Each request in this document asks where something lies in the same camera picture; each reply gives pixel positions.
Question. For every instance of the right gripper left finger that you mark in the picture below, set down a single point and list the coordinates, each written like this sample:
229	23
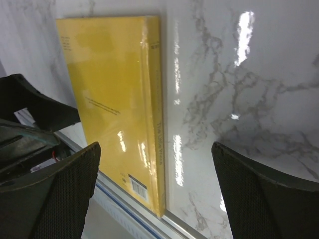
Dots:
51	203

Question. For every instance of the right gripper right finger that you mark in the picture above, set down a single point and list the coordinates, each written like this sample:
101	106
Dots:
262	202

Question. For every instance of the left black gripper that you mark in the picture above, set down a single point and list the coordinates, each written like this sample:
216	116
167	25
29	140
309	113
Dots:
23	147

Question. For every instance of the yellow book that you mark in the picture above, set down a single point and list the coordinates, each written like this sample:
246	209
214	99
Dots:
115	70

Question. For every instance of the aluminium front rail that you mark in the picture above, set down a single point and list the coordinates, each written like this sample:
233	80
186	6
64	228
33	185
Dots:
113	213

